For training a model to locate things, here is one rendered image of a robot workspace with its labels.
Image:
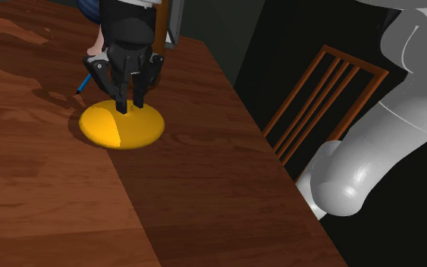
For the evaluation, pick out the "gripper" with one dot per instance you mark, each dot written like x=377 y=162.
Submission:
x=130 y=33

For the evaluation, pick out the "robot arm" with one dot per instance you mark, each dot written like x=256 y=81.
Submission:
x=390 y=140

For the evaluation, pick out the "blue pen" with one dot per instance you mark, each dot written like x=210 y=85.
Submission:
x=83 y=84

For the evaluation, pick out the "pink rounded object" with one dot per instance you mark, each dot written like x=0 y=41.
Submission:
x=96 y=46

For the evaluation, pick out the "yellow upturned bowl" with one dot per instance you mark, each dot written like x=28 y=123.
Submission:
x=131 y=127

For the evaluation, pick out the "brown cylinder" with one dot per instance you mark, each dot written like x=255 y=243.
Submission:
x=161 y=33

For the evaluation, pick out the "blue round object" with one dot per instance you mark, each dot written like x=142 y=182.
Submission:
x=89 y=9

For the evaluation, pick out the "brown wooden table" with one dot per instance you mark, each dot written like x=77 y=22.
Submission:
x=198 y=192

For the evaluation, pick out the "brown wooden chair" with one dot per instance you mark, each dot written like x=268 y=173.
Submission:
x=364 y=92

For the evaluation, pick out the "grey flat frame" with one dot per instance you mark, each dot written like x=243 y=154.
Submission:
x=176 y=22

